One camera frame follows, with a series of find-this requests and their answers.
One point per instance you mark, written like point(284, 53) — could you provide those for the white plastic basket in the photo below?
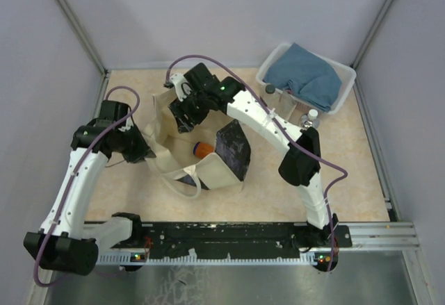
point(345, 73)

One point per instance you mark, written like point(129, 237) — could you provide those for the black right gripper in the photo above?
point(179, 109)

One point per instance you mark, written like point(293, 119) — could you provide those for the blue folded towel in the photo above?
point(309, 77)

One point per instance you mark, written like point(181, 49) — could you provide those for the aluminium frame rail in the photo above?
point(81, 34)

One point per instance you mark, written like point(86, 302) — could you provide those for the cream canvas tote bag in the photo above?
point(215, 155)

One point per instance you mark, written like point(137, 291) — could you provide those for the clear square bottle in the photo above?
point(270, 96)

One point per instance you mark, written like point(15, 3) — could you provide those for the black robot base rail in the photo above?
point(231, 244)

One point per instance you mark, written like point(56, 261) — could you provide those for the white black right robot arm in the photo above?
point(301, 163)

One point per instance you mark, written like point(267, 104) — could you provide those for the orange blue tube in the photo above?
point(202, 150)

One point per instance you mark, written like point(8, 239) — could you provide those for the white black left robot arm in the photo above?
point(61, 243)

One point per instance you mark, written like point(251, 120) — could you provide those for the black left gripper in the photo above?
point(142, 151)

